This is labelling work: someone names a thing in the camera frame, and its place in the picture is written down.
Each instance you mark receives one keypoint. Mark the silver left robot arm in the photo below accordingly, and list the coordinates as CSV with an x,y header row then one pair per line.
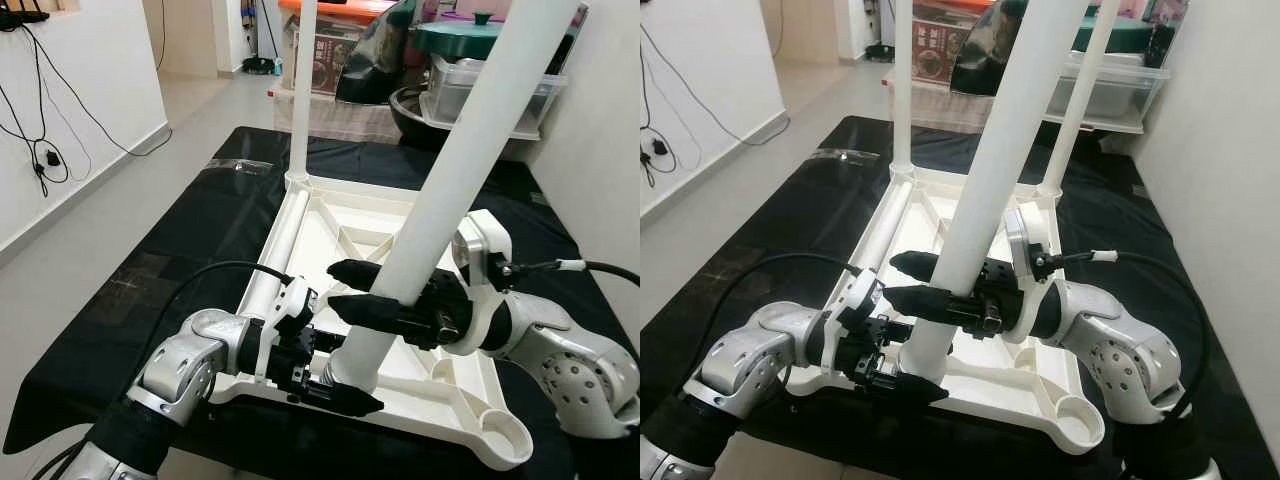
x,y
745,360
185,365

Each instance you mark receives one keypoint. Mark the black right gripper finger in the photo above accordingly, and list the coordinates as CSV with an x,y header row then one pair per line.
x,y
915,266
370,311
920,304
355,274

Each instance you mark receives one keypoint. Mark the light wooden door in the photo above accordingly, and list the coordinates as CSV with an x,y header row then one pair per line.
x,y
800,25
185,30

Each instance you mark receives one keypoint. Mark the dark picture frame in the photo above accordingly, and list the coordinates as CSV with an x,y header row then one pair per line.
x,y
1165,30
572,40

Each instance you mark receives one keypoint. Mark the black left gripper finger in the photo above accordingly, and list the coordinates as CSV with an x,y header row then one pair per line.
x,y
896,330
330,340
915,388
350,401

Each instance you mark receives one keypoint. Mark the pink box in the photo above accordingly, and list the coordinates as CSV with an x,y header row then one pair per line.
x,y
455,6

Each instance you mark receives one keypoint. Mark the black wok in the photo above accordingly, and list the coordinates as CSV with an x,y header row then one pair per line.
x,y
410,115

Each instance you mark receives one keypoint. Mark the black power strip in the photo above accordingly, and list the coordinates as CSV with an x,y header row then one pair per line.
x,y
20,15

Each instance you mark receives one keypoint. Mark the clear tape strip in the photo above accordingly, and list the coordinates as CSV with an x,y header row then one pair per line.
x,y
235,165
840,155

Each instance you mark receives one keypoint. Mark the clear plastic bin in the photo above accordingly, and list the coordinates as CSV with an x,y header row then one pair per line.
x,y
1140,95
545,95

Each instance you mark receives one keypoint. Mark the green pot lid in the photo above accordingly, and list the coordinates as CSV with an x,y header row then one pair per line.
x,y
1135,35
455,38

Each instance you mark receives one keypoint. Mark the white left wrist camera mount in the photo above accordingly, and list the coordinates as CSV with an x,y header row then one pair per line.
x,y
862,295
295,300

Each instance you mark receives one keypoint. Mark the beige woven mat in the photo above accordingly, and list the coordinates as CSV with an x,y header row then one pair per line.
x,y
350,120
950,110

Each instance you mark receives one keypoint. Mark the black shiny bag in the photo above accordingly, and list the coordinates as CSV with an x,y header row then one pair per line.
x,y
985,60
375,60

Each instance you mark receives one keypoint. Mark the black plug adapter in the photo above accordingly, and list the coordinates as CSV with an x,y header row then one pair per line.
x,y
52,158
660,147

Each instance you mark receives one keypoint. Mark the black table cloth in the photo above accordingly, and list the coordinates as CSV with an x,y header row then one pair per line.
x,y
740,300
120,330

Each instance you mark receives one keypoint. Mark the white plastic table top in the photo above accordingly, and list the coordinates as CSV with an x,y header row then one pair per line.
x,y
1040,390
455,405

